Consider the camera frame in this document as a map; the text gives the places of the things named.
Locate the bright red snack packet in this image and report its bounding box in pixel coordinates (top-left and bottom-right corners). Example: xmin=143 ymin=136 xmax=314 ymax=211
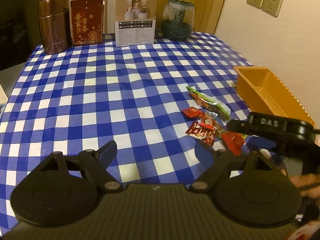
xmin=221 ymin=131 xmax=245 ymax=155

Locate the dark red snack packet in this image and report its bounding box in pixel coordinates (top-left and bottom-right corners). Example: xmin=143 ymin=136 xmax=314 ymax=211
xmin=185 ymin=121 xmax=217 ymax=146

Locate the green silver snack packet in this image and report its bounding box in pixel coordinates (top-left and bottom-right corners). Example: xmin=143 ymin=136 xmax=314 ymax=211
xmin=186 ymin=86 xmax=231 ymax=122

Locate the small red candy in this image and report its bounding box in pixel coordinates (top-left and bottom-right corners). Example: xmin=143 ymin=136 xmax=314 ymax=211
xmin=182 ymin=107 xmax=205 ymax=118

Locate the person right hand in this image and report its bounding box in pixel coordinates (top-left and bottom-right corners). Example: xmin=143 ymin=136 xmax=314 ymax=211
xmin=289 ymin=174 xmax=319 ymax=200

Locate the orange plastic tray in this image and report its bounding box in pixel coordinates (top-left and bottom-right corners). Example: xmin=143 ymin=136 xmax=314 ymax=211
xmin=234 ymin=66 xmax=316 ymax=127

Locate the blue white checkered tablecloth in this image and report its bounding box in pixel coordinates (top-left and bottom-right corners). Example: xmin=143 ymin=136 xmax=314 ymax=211
xmin=1 ymin=33 xmax=250 ymax=234

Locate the green glass jar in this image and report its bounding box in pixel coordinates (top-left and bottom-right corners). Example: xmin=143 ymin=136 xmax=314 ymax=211
xmin=161 ymin=0 xmax=195 ymax=41

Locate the white product box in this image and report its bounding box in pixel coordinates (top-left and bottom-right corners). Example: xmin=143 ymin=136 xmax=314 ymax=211
xmin=114 ymin=0 xmax=158 ymax=47

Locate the red gift box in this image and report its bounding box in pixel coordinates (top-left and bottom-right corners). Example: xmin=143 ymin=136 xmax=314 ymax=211
xmin=71 ymin=0 xmax=104 ymax=46

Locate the brown metal canister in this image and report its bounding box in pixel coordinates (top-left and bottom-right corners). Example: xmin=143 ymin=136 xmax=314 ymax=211
xmin=39 ymin=0 xmax=72 ymax=55

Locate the double wall socket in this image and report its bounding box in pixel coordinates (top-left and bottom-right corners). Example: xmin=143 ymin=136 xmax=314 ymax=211
xmin=247 ymin=0 xmax=283 ymax=17

